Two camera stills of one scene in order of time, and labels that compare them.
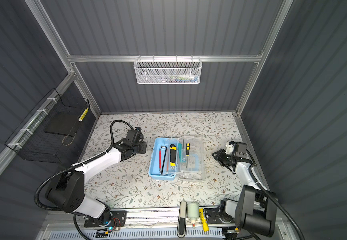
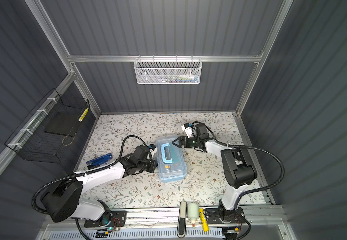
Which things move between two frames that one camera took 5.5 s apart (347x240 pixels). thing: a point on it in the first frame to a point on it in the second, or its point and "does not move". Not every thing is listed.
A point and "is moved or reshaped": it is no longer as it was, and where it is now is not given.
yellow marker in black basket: (83, 114) does not move
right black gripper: (220, 157) to (182, 142)
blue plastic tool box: (173, 158) is moved or reshaped
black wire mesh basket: (46, 133) does not move
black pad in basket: (64, 123) does not move
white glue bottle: (193, 213) does not move
